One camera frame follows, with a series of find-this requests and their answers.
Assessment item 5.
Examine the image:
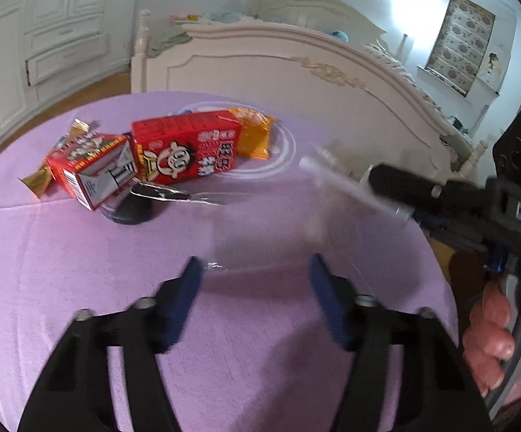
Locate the gold candy wrapper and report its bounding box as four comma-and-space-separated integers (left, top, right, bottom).
18, 119, 101, 199

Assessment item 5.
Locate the patterned window blind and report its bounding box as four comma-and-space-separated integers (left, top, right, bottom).
425, 0, 496, 99

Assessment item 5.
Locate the cream wooden bed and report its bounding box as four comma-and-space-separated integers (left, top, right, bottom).
130, 0, 491, 181

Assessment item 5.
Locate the orange snack packet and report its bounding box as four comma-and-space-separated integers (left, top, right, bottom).
228, 107, 278, 161

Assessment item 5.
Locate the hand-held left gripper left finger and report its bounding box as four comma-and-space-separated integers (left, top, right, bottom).
17, 256, 205, 432

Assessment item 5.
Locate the clear plastic wrapper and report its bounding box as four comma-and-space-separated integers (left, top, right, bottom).
129, 185, 225, 206

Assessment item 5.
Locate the small red box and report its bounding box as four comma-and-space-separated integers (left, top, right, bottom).
45, 132, 136, 212

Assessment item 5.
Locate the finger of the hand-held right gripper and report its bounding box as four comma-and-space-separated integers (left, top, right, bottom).
416, 213, 491, 253
368, 163, 495, 217

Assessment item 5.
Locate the person's right hand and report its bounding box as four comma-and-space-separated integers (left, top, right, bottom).
462, 285, 521, 399

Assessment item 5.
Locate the white wardrobe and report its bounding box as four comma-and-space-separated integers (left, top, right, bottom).
0, 0, 146, 154

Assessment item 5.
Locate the red milk carton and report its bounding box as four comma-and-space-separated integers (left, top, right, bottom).
130, 110, 243, 186

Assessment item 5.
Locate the light blue blanket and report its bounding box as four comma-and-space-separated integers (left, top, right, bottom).
209, 9, 261, 23

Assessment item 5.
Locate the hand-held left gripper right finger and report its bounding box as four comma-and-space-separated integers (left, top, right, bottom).
309, 253, 495, 432

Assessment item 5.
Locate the black round lid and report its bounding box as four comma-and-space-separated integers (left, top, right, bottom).
99, 184, 154, 226

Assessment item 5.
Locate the purple tablecloth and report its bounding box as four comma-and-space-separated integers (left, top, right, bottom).
0, 91, 459, 432

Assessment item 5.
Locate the green blanket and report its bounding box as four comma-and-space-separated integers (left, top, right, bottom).
148, 24, 193, 57

